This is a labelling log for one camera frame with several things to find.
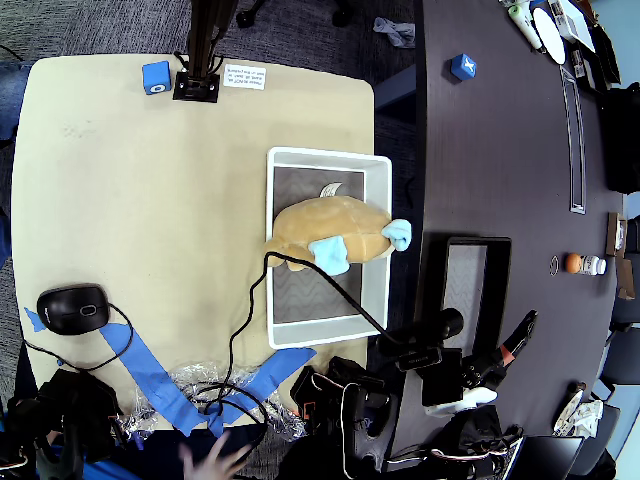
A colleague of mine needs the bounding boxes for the black webcam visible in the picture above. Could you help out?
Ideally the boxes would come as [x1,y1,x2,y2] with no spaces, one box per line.
[375,307,465,371]

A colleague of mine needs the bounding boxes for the black laptop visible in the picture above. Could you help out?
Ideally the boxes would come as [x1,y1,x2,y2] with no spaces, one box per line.
[509,433,586,480]

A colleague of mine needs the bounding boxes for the black flat case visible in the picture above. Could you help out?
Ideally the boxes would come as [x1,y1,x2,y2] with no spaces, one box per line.
[574,22,624,91]

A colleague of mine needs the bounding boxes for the black camera stand post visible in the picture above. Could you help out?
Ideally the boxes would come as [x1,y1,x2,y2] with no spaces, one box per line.
[172,0,236,104]

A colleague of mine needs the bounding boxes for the black mouse cable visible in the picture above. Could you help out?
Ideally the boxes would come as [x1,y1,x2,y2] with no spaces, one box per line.
[23,301,135,372]

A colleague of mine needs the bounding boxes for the black rectangular tray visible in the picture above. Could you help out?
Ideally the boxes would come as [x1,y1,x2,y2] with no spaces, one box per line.
[413,230,514,361]

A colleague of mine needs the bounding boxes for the small blue tape piece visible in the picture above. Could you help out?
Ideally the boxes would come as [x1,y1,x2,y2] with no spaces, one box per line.
[23,305,49,335]

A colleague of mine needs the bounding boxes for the white plastic bin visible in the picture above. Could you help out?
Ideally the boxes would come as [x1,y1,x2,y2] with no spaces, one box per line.
[266,146,393,350]

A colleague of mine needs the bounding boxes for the crinkled clear plastic wrap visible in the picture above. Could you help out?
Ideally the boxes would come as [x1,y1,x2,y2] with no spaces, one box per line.
[119,359,309,441]

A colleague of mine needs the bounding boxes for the wide blue tape strip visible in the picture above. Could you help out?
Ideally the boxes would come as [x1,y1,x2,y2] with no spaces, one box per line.
[202,347,319,439]

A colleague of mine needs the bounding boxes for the white tube green cap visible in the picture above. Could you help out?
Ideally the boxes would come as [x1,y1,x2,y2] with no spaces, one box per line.
[507,3,545,50]

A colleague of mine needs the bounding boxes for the long blue tape strip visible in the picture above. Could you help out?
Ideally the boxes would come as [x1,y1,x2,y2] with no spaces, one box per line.
[99,322,209,437]

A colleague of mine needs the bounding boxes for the white printed box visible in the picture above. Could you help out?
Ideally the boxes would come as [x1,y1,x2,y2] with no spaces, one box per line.
[547,0,599,54]

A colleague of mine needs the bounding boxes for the brown cardboard box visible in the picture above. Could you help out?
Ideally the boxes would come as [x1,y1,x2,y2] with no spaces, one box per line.
[605,212,629,257]

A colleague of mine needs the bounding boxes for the white pill bottle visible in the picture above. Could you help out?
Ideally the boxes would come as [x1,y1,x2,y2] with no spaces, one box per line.
[579,254,608,276]

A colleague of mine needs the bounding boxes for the blue cube white X mark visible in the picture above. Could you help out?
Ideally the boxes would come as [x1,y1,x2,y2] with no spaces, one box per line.
[449,52,478,81]

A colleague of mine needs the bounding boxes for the person's blue shirt torso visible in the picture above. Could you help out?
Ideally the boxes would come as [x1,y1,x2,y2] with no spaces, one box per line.
[49,439,134,480]

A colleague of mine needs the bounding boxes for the white round disc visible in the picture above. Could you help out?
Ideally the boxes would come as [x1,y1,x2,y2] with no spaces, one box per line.
[531,7,568,65]

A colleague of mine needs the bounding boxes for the person's right hand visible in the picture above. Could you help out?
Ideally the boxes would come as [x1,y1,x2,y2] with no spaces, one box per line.
[178,430,251,480]

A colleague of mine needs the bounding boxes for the white printed paper label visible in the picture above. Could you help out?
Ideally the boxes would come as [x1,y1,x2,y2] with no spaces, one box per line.
[223,63,268,92]

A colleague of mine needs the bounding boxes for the dark blue fabric chair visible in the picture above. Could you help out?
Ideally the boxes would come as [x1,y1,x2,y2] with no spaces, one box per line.
[0,59,31,146]

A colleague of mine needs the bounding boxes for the black webcam cable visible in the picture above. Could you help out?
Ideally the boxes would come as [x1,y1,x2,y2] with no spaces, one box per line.
[187,251,396,426]

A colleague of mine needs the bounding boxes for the black robot arm white link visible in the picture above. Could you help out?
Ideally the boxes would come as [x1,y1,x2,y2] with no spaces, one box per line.
[289,353,526,480]

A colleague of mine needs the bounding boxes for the brown cardboard piece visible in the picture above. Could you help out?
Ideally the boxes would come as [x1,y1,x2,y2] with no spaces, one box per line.
[614,257,636,300]

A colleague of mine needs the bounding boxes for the grey office chair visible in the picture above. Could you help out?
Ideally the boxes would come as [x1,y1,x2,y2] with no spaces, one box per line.
[598,330,640,399]
[607,294,640,334]

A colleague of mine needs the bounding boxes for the black computer mouse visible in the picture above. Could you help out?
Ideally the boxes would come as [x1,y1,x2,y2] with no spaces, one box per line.
[36,283,112,336]

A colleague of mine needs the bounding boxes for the blue cube white circle mark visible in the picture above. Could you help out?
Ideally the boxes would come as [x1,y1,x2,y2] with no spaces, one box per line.
[141,60,172,96]

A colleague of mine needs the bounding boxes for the tan plush toy blue ears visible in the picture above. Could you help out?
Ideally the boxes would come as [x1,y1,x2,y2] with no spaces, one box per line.
[263,180,415,277]

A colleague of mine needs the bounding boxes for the white wrapper brown end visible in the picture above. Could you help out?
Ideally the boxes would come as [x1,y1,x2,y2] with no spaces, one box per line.
[552,382,587,436]

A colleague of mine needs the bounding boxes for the crumpled white tissue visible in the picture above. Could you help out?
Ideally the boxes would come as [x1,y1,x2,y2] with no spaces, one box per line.
[569,398,606,441]

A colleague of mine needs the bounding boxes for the grey sock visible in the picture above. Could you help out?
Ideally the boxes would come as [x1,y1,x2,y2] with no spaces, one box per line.
[373,17,416,50]

